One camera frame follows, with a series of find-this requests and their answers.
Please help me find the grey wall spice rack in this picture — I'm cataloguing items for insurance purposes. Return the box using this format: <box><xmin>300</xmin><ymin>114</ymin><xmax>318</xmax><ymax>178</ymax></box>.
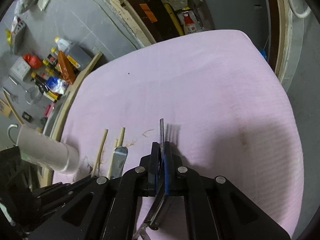
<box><xmin>10</xmin><ymin>17</ymin><xmax>27</xmax><ymax>55</ymax></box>

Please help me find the blue white seasoning bag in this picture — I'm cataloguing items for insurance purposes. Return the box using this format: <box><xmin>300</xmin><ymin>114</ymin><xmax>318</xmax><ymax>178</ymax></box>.
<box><xmin>45</xmin><ymin>76</ymin><xmax>68</xmax><ymax>95</ymax></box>

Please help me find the white plastic utensil holder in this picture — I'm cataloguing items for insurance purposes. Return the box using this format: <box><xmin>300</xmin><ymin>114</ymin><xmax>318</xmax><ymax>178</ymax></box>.
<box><xmin>16</xmin><ymin>125</ymin><xmax>79</xmax><ymax>174</ymax></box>

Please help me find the metal strainer ladle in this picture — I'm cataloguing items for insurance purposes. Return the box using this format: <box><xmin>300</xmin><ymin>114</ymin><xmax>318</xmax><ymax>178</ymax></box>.
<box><xmin>9</xmin><ymin>75</ymin><xmax>43</xmax><ymax>105</ymax></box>

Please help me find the wooden chopstick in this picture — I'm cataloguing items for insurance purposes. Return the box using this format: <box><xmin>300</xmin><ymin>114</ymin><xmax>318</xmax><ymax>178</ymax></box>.
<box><xmin>91</xmin><ymin>129</ymin><xmax>108</xmax><ymax>177</ymax></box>
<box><xmin>106</xmin><ymin>126</ymin><xmax>126</xmax><ymax>179</ymax></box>

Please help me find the large oil jug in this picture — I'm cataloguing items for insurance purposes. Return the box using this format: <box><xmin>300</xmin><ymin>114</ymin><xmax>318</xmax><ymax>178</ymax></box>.
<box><xmin>54</xmin><ymin>36</ymin><xmax>91</xmax><ymax>71</ymax></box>

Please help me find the white wall box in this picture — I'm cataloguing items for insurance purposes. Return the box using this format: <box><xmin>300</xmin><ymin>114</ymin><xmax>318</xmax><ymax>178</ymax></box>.
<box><xmin>10</xmin><ymin>57</ymin><xmax>31</xmax><ymax>81</ymax></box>

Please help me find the chrome sink faucet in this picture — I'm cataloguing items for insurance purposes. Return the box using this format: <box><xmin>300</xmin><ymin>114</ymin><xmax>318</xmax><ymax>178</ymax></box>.
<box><xmin>7</xmin><ymin>124</ymin><xmax>18</xmax><ymax>146</ymax></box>

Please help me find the pink floral tablecloth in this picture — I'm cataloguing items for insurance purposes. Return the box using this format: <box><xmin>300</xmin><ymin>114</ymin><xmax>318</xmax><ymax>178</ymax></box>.
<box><xmin>53</xmin><ymin>30</ymin><xmax>304</xmax><ymax>235</ymax></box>

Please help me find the grey metal cabinet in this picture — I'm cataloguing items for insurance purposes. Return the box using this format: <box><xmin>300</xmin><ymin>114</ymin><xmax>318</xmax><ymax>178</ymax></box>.
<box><xmin>206</xmin><ymin>0</ymin><xmax>269</xmax><ymax>49</ymax></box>

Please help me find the red plastic bag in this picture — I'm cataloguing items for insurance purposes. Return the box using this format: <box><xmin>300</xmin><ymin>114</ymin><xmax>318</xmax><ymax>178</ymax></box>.
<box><xmin>22</xmin><ymin>53</ymin><xmax>42</xmax><ymax>69</ymax></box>

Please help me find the silver metal fork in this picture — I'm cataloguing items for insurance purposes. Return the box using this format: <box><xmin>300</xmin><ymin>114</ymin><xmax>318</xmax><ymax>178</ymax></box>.
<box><xmin>144</xmin><ymin>119</ymin><xmax>175</xmax><ymax>230</ymax></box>

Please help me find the orange sauce pouch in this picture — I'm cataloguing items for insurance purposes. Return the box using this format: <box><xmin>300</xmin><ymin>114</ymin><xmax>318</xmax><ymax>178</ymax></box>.
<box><xmin>57</xmin><ymin>50</ymin><xmax>76</xmax><ymax>85</ymax></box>

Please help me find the wooden knife board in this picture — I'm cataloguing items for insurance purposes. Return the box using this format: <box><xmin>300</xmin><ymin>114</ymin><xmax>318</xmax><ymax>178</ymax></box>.
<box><xmin>0</xmin><ymin>99</ymin><xmax>12</xmax><ymax>118</ymax></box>

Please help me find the blue plastic bag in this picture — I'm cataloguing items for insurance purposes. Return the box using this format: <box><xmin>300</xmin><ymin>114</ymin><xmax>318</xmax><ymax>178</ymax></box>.
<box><xmin>259</xmin><ymin>48</ymin><xmax>268</xmax><ymax>61</ymax></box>

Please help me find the dark soy sauce bottle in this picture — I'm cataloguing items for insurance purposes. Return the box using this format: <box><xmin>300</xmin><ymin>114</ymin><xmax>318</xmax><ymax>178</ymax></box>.
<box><xmin>31</xmin><ymin>72</ymin><xmax>61</xmax><ymax>102</ymax></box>

